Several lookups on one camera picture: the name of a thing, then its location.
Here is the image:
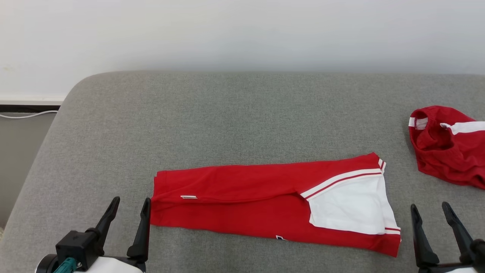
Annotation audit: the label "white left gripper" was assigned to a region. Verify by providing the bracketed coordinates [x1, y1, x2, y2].
[76, 196, 151, 273]

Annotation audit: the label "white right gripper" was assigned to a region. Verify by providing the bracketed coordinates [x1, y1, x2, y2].
[411, 202, 476, 273]

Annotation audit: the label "red shorts with white stripe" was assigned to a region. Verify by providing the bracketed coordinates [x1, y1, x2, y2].
[408, 105, 485, 190]

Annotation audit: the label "red jersey with number 23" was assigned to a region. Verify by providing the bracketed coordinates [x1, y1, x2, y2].
[149, 152, 402, 258]

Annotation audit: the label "grey fabric sofa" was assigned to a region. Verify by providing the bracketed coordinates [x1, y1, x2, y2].
[0, 71, 485, 273]

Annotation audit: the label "black left cable teal connector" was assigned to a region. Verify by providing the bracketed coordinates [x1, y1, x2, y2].
[53, 257, 78, 273]

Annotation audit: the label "thin white floor cable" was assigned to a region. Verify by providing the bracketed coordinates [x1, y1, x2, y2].
[0, 110, 59, 119]

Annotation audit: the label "white wall baseboard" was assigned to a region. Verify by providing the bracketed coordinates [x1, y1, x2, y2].
[0, 94, 68, 106]

